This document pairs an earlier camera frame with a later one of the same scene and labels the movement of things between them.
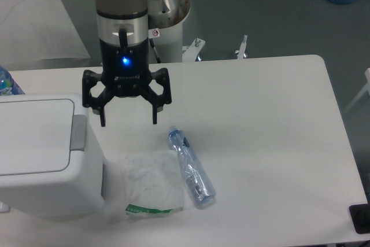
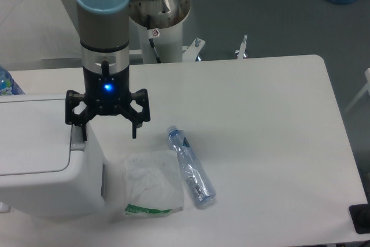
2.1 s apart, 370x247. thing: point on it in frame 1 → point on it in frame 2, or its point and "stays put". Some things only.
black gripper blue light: [126, 71] → [108, 95]
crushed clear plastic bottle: [196, 176] stays put
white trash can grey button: [51, 168] stays put
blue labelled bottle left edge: [8, 86] stays put
